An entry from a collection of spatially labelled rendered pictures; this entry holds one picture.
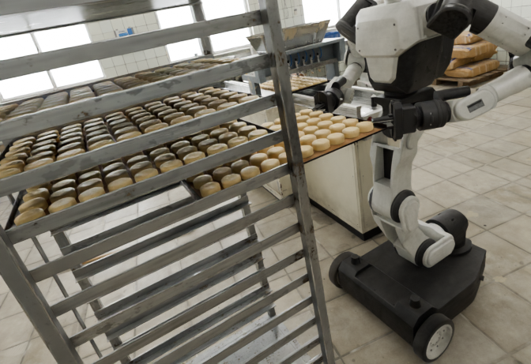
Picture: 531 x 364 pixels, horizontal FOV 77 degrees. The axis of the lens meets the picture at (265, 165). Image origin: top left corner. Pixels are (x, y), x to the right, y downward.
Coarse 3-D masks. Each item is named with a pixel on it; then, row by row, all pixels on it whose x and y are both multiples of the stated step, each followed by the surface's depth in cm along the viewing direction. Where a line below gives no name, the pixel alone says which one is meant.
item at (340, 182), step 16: (368, 112) 183; (352, 144) 186; (368, 144) 189; (400, 144) 200; (320, 160) 225; (336, 160) 207; (352, 160) 191; (368, 160) 193; (320, 176) 233; (336, 176) 214; (352, 176) 196; (368, 176) 196; (320, 192) 241; (336, 192) 220; (352, 192) 202; (368, 192) 200; (320, 208) 257; (336, 208) 228; (352, 208) 209; (368, 208) 204; (352, 224) 215; (368, 224) 208
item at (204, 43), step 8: (192, 8) 104; (200, 8) 105; (192, 16) 106; (200, 16) 106; (200, 40) 108; (208, 40) 109; (200, 48) 110; (208, 48) 109; (248, 208) 134; (248, 232) 138; (256, 264) 145; (264, 280) 148; (264, 296) 152; (272, 312) 156
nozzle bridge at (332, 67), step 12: (300, 48) 230; (312, 48) 234; (324, 48) 247; (336, 48) 247; (300, 60) 242; (324, 60) 248; (336, 60) 249; (252, 72) 230; (264, 72) 224; (336, 72) 260; (252, 84) 238
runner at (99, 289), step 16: (272, 208) 86; (240, 224) 83; (192, 240) 78; (208, 240) 80; (160, 256) 75; (176, 256) 77; (128, 272) 72; (144, 272) 74; (96, 288) 70; (112, 288) 71; (64, 304) 67; (80, 304) 69
